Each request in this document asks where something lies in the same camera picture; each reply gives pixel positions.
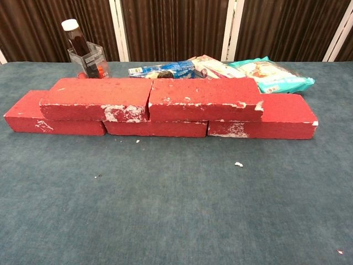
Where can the blue cookie box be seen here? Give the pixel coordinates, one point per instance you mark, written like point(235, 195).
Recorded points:
point(165, 70)

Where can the white and pink snack box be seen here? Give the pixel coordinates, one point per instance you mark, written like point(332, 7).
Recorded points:
point(218, 69)

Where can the blue felt table cover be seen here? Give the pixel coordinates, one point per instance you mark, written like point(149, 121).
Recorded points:
point(138, 207)

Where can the small orange red item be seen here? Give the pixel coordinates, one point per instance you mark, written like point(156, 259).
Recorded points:
point(102, 71)

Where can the brown corrugated partition panel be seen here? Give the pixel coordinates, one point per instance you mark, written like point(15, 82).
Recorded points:
point(286, 27)
point(176, 27)
point(33, 33)
point(348, 52)

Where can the clear plastic square holder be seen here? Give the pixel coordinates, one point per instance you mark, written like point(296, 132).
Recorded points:
point(96, 53)

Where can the teal snack bag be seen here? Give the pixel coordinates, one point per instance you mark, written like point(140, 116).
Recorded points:
point(275, 77)

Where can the brown bottle with white cap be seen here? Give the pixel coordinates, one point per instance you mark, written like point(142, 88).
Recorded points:
point(75, 38)

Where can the white partition frame post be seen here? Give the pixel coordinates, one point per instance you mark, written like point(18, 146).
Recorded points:
point(229, 30)
point(120, 30)
point(2, 58)
point(337, 41)

